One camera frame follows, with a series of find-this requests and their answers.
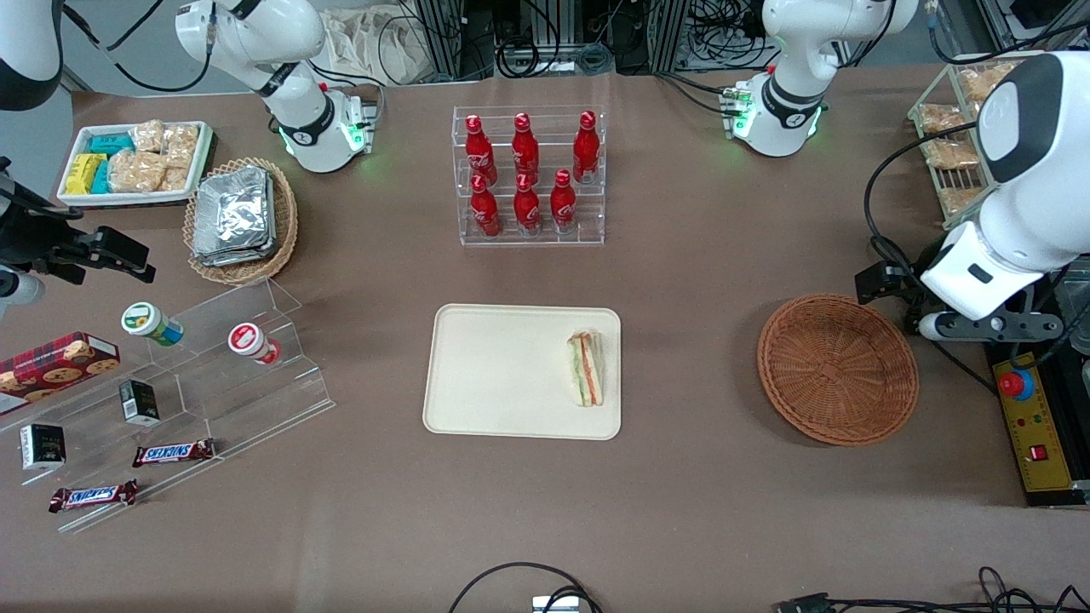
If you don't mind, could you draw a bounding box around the clear acrylic step shelf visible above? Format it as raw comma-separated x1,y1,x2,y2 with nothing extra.
0,277,336,536

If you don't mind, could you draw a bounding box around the black appliance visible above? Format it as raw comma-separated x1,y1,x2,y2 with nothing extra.
957,233,1090,510

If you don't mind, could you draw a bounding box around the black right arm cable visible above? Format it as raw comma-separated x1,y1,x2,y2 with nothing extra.
61,0,215,95

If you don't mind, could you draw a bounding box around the small black box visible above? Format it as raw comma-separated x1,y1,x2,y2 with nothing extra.
118,379,162,427
19,422,67,472

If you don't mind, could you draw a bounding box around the red emergency stop button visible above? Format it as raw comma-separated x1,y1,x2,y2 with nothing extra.
997,367,1036,402

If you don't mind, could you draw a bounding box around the wicker basket with foil containers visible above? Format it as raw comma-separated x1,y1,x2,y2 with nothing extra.
183,157,300,286

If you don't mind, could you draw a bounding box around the triangular sandwich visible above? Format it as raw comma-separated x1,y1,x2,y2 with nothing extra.
565,329,606,409

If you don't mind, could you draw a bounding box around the clear acrylic bottle rack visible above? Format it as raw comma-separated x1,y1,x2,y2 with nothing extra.
451,105,607,248

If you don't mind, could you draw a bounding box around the snickers chocolate bar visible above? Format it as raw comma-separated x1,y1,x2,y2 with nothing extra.
131,438,216,469
48,478,140,515

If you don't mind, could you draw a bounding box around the red cola bottle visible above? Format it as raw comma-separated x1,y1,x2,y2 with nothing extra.
513,173,542,236
464,115,498,185
571,111,601,185
470,175,502,238
549,169,579,233
511,112,541,181

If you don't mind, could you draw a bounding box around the white cloth bag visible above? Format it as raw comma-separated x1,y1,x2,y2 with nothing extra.
321,7,445,87

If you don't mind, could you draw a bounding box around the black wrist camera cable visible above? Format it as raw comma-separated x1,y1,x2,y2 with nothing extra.
863,119,1002,284

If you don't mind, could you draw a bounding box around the bagged fried snack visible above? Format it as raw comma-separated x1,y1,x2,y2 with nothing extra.
923,139,980,170
938,187,989,219
957,65,1021,103
917,103,972,136

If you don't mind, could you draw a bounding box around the black cable bundle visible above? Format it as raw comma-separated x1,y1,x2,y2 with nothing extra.
677,0,777,74
496,0,616,79

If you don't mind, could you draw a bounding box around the black cable with connector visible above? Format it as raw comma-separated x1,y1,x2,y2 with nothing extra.
774,565,1090,613

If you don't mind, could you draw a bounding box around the red tartan cookie box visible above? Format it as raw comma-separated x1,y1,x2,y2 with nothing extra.
0,331,122,417

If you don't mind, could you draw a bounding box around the metal pan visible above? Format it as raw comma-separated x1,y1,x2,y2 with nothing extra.
1060,264,1090,356

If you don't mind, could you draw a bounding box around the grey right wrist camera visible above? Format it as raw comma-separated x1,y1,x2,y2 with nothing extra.
0,266,46,321

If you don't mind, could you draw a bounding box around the red lid yogurt cup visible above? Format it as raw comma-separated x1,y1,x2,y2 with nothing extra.
227,322,283,368

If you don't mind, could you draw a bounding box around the green lid yogurt cup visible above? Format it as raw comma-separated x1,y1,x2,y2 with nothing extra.
120,301,185,348

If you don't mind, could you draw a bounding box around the yellow snack packet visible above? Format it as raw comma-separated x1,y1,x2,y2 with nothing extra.
66,153,108,196

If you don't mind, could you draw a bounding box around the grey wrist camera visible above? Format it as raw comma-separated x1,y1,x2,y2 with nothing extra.
917,309,1066,344
0,266,46,321

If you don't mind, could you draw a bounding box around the white wire rack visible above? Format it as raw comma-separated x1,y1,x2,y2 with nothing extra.
907,51,1050,232

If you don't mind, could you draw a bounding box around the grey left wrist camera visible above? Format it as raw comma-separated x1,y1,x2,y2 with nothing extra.
917,309,1066,344

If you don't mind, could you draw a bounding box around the beige plastic tray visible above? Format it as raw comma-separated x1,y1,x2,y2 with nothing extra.
422,304,622,441

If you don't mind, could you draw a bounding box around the white rectangular snack tray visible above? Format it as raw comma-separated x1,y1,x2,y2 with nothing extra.
56,121,215,209

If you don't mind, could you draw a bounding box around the black looped cable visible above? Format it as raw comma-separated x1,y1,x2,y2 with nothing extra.
448,561,603,613

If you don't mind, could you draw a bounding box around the yellow control panel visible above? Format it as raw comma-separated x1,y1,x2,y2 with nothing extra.
993,349,1077,496

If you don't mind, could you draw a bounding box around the empty brown wicker basket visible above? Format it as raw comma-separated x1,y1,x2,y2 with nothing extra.
757,294,921,447

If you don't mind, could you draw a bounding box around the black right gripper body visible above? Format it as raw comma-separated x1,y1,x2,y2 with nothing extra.
0,179,88,286

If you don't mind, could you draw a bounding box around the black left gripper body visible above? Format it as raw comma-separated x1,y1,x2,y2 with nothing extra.
888,260,931,335

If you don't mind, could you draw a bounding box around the silver foil container stack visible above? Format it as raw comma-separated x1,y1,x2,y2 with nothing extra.
192,165,278,267

